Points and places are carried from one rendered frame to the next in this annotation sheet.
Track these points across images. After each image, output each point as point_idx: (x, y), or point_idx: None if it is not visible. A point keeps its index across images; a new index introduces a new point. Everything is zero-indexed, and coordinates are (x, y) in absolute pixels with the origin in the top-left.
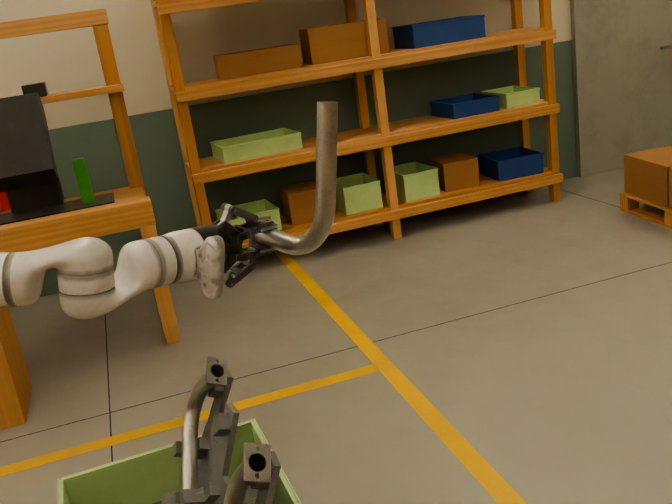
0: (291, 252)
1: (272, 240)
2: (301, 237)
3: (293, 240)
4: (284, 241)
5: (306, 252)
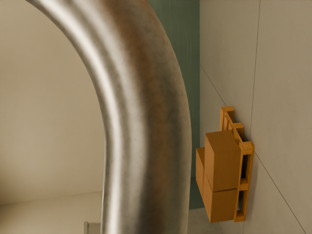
0: (165, 90)
1: (132, 223)
2: (76, 28)
3: (104, 83)
4: (120, 141)
5: (150, 9)
